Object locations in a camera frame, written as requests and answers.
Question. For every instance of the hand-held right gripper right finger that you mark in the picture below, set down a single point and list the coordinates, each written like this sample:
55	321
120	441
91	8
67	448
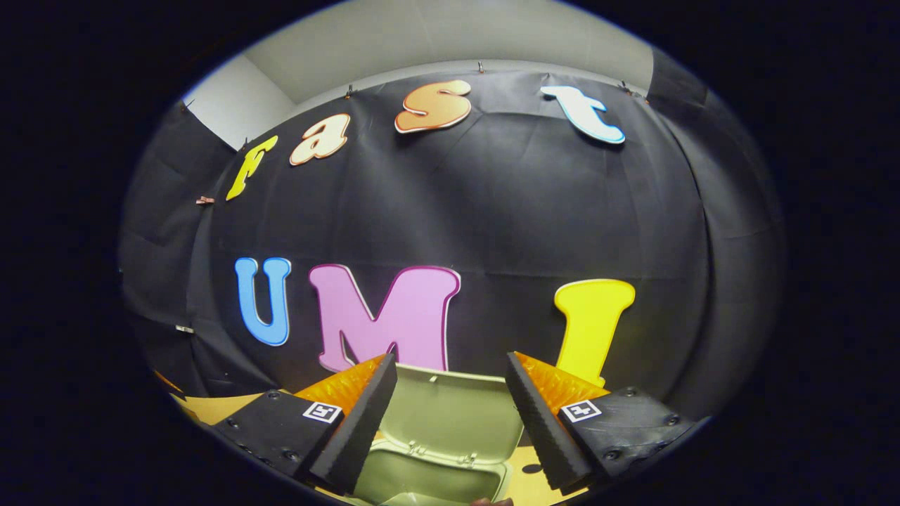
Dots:
538	429

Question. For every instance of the pale green desktop garbage bin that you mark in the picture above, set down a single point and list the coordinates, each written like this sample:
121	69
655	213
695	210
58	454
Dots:
450	414

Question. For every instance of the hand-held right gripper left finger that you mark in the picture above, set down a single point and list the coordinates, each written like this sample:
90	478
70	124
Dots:
362	429

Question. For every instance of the copper cloth clip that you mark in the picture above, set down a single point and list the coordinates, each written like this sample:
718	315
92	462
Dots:
204	200

